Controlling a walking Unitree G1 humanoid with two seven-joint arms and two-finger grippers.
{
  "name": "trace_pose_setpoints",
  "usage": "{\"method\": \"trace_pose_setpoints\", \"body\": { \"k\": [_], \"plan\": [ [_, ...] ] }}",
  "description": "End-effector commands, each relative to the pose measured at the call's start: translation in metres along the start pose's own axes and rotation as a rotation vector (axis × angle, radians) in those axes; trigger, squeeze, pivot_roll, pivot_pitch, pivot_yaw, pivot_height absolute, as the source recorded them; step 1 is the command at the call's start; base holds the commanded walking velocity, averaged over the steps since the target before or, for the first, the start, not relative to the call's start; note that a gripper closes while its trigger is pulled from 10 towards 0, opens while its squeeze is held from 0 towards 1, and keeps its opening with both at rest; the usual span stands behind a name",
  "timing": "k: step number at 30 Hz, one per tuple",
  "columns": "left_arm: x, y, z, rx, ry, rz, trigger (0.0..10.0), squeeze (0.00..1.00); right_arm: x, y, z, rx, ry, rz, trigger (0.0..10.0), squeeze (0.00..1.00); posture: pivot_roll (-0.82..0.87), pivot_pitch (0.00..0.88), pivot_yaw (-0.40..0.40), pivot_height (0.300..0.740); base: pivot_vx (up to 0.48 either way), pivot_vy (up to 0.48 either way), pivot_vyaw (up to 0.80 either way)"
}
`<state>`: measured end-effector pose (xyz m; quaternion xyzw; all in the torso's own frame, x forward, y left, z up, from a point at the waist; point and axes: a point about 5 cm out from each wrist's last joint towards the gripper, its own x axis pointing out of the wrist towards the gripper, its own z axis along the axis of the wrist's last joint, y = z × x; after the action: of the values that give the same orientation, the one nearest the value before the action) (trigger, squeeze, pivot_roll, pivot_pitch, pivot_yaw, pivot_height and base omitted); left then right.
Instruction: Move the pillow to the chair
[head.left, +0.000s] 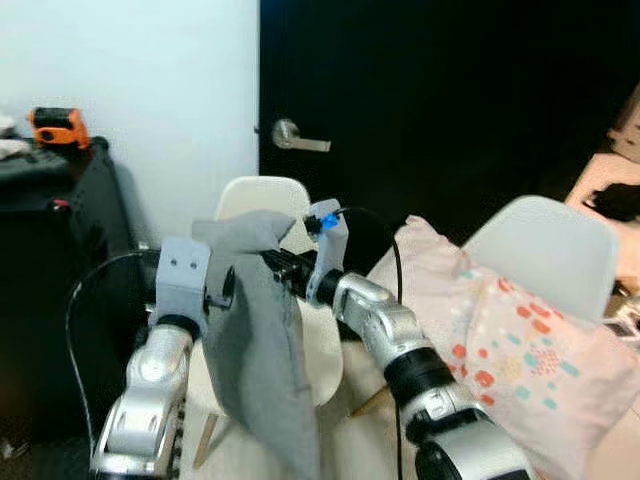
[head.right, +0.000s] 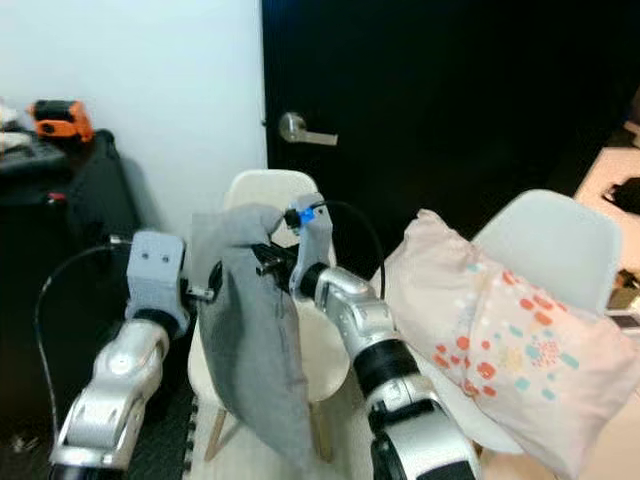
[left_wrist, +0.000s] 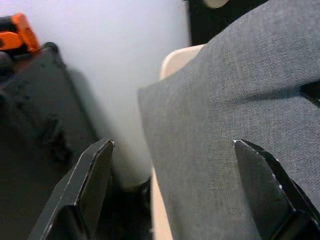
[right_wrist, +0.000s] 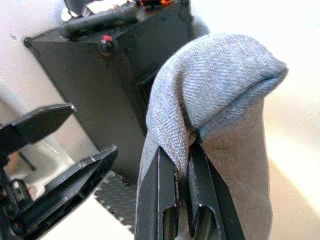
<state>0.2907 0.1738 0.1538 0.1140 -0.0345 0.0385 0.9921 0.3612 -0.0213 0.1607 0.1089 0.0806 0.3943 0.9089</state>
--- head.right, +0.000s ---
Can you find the white chair with wooden legs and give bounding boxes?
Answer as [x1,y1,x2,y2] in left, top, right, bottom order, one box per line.
[187,169,353,463]

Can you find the pink pillow with coloured dots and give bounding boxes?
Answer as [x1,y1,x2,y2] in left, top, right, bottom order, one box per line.
[379,209,640,480]

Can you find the white plastic shell chair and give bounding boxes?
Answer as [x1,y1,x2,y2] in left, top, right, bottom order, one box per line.
[468,189,624,323]

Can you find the black suitcase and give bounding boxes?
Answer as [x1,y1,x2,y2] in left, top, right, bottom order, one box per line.
[0,130,143,441]

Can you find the orange and black device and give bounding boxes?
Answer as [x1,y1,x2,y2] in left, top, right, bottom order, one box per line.
[31,99,95,142]

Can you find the black door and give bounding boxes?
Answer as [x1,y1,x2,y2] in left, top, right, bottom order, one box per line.
[260,0,640,271]

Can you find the light wooden table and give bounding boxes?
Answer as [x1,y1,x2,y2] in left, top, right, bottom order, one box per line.
[573,143,640,291]

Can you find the black object on table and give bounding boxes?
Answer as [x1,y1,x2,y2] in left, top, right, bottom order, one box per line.
[602,177,640,214]

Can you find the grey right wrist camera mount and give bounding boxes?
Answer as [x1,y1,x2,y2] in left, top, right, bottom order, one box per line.
[284,192,337,300]

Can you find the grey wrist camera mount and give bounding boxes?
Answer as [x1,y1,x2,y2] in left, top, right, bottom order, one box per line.
[284,192,337,300]
[124,229,192,337]

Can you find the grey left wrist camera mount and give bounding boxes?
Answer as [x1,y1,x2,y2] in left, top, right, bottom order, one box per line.
[124,229,192,337]

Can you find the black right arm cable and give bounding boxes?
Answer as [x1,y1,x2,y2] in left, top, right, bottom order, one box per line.
[303,199,388,301]

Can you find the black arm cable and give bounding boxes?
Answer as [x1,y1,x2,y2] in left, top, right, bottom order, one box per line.
[34,244,133,406]
[303,199,388,301]

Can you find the silver door lever handle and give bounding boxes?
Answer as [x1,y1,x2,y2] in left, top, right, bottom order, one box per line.
[277,111,340,149]

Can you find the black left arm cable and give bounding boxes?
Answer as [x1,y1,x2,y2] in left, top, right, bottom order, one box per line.
[34,244,133,406]

